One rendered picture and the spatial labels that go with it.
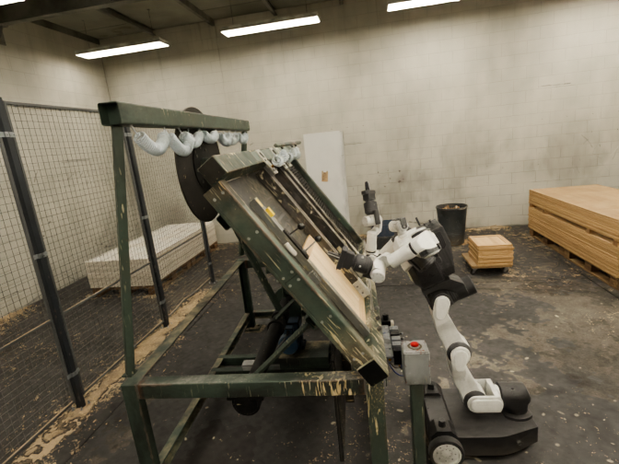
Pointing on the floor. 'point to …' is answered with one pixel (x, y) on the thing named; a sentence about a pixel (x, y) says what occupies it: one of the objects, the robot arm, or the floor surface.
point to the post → (418, 423)
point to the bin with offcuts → (453, 221)
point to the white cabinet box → (328, 167)
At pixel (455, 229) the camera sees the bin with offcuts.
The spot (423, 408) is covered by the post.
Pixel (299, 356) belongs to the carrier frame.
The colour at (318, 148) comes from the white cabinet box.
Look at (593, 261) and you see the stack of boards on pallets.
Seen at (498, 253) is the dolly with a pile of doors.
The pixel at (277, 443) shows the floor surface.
